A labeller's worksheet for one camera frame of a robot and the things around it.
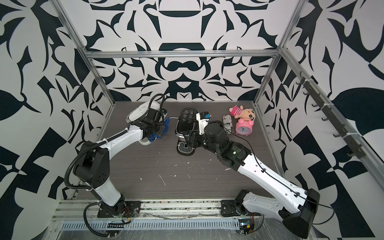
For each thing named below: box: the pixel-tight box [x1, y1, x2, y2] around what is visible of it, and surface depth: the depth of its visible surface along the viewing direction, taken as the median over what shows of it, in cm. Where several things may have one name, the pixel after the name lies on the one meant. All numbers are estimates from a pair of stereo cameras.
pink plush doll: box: [229, 105, 256, 121], surface depth 107 cm
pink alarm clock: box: [235, 119, 254, 136], surface depth 98 cm
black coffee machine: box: [175, 107, 199, 156], surface depth 81 cm
